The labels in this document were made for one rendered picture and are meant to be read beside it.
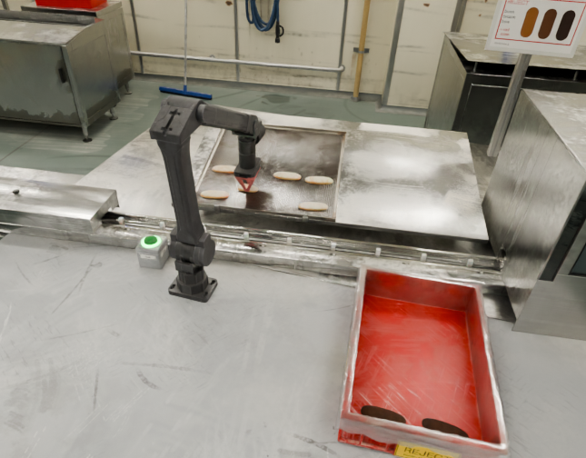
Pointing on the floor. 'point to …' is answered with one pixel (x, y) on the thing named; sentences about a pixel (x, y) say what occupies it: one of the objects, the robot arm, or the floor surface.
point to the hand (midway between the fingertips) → (248, 185)
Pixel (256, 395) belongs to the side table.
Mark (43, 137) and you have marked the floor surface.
